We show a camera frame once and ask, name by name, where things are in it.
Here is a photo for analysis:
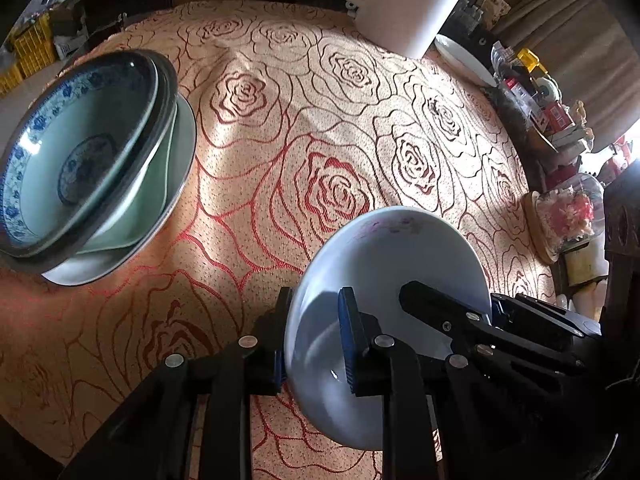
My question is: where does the large steel bowl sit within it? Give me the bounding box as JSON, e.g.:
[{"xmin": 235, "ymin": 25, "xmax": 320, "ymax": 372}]
[{"xmin": 0, "ymin": 52, "xmax": 180, "ymax": 273}]

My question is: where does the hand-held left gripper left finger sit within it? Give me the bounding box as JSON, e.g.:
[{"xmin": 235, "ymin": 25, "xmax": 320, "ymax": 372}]
[{"xmin": 57, "ymin": 287, "xmax": 296, "ymax": 480}]

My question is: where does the plain white plate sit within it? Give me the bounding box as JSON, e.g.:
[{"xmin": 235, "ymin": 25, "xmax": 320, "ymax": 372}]
[{"xmin": 434, "ymin": 34, "xmax": 498, "ymax": 87}]

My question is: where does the rose patterned tablecloth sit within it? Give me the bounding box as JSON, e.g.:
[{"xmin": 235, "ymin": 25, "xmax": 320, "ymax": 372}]
[{"xmin": 0, "ymin": 0, "xmax": 561, "ymax": 480}]

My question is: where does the blue patterned ceramic bowl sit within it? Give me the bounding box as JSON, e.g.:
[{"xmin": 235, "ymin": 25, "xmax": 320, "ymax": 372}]
[{"xmin": 0, "ymin": 50, "xmax": 160, "ymax": 253}]

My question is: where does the green square plate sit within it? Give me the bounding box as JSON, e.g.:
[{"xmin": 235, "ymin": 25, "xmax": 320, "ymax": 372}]
[{"xmin": 75, "ymin": 105, "xmax": 178, "ymax": 256}]

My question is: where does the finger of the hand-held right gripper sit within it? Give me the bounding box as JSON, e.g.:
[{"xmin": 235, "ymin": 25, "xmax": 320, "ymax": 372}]
[
  {"xmin": 491, "ymin": 292, "xmax": 603, "ymax": 338},
  {"xmin": 399, "ymin": 281, "xmax": 493, "ymax": 343}
]

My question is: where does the clutter of bottles and boxes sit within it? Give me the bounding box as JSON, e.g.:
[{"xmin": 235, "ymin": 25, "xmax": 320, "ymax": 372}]
[{"xmin": 495, "ymin": 0, "xmax": 640, "ymax": 151}]

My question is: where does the white tape dispenser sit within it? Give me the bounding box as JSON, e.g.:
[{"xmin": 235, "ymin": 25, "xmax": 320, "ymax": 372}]
[{"xmin": 537, "ymin": 75, "xmax": 561, "ymax": 101}]

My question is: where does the yellow plastic crate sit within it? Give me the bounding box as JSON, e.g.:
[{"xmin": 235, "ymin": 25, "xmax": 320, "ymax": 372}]
[
  {"xmin": 12, "ymin": 12, "xmax": 56, "ymax": 76},
  {"xmin": 0, "ymin": 62, "xmax": 23, "ymax": 96}
]

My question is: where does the glass dome with flowers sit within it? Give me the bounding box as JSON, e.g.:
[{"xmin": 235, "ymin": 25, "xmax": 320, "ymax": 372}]
[{"xmin": 524, "ymin": 172, "xmax": 606, "ymax": 266}]

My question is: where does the white bowl with pink flowers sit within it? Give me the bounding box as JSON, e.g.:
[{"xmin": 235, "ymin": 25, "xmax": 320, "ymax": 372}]
[{"xmin": 283, "ymin": 205, "xmax": 493, "ymax": 451}]

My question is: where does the cream plastic container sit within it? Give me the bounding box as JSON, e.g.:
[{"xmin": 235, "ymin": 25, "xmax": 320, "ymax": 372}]
[{"xmin": 562, "ymin": 245, "xmax": 608, "ymax": 291}]

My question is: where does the yellow toy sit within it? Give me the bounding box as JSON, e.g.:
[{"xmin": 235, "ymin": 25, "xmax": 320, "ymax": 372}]
[{"xmin": 515, "ymin": 47, "xmax": 546, "ymax": 76}]

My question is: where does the dark carved wooden furniture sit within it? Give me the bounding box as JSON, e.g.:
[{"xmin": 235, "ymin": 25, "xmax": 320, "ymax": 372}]
[{"xmin": 602, "ymin": 172, "xmax": 640, "ymax": 321}]

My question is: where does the black drawer cabinet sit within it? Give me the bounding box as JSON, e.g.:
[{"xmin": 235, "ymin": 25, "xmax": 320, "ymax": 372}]
[{"xmin": 80, "ymin": 0, "xmax": 361, "ymax": 36}]

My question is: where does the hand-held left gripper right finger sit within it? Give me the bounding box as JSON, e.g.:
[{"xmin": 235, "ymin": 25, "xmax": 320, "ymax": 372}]
[{"xmin": 337, "ymin": 286, "xmax": 506, "ymax": 480}]

